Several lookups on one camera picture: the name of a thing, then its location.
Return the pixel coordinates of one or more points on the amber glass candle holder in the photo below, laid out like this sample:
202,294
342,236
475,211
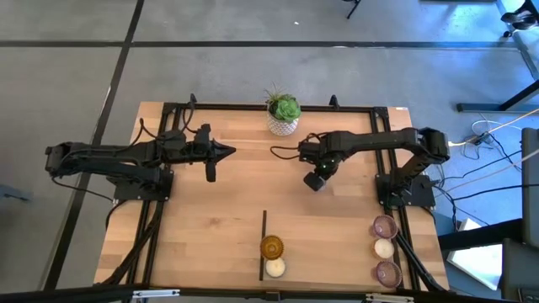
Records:
271,247

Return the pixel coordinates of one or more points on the grey floor object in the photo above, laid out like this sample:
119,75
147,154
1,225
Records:
12,194

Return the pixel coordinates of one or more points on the pink glass candle holder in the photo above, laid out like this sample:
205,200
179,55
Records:
385,226
388,274

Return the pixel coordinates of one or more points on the black stand leg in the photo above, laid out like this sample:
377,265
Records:
353,8

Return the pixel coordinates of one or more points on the black floor beam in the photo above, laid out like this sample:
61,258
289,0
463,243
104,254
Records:
480,234

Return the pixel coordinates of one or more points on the white board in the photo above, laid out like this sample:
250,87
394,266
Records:
473,267

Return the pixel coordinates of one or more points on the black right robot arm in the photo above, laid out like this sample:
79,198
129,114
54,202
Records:
379,141

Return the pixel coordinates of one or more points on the person's shoe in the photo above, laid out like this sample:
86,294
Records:
520,17

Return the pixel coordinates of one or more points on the silver metal bracket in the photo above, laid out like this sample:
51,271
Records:
156,293
389,298

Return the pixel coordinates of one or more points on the black power adapter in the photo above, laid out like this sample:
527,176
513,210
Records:
483,139

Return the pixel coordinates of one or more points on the dark grey box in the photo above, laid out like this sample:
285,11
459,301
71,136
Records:
520,273

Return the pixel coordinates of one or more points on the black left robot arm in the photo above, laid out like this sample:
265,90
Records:
105,168

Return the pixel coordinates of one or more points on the grey cabinet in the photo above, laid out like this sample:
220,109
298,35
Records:
531,189

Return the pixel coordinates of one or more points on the black camera rig bar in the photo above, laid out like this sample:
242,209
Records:
63,294

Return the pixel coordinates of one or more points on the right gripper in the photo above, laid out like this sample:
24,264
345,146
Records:
320,153

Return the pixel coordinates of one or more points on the green artificial succulent plant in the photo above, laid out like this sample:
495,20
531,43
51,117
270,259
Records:
287,109

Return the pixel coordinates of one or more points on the white triangle patterned pot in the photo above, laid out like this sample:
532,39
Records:
281,128

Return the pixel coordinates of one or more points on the black aluminium table frame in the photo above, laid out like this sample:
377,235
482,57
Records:
236,107

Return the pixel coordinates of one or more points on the black desk leg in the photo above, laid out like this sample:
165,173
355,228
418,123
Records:
484,107

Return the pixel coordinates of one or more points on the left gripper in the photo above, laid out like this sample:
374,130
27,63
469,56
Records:
198,149

